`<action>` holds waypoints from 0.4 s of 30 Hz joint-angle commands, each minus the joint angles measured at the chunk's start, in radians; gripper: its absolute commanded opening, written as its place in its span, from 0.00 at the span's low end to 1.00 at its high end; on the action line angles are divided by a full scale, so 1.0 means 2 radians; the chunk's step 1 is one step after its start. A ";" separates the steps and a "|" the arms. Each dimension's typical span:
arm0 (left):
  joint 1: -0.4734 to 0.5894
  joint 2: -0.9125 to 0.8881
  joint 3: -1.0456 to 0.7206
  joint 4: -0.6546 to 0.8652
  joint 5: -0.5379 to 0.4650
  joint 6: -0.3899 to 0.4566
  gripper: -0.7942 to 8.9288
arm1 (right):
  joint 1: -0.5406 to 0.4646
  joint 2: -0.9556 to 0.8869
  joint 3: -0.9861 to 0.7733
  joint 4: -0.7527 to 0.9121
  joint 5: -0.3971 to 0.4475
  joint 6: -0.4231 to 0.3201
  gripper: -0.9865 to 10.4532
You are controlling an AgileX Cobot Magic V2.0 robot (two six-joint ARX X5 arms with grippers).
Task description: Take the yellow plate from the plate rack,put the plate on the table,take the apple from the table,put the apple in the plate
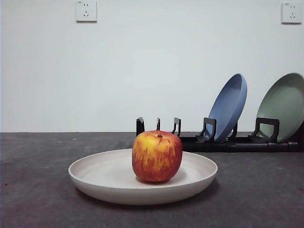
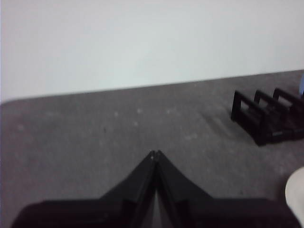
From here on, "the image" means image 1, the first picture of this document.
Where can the red yellow apple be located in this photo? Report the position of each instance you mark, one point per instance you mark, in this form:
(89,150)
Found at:
(156,159)

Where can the pale yellow plate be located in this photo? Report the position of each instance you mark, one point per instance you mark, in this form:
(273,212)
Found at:
(102,175)

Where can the blue plate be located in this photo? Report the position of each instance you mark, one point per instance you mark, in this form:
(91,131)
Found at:
(228,107)

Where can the black plate rack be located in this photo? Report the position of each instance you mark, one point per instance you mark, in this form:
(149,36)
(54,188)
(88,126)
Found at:
(237,146)

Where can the green plate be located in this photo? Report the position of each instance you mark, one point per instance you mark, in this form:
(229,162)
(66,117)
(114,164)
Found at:
(285,102)

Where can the white wall socket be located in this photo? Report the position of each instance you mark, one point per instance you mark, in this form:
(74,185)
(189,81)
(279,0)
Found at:
(291,13)
(86,12)

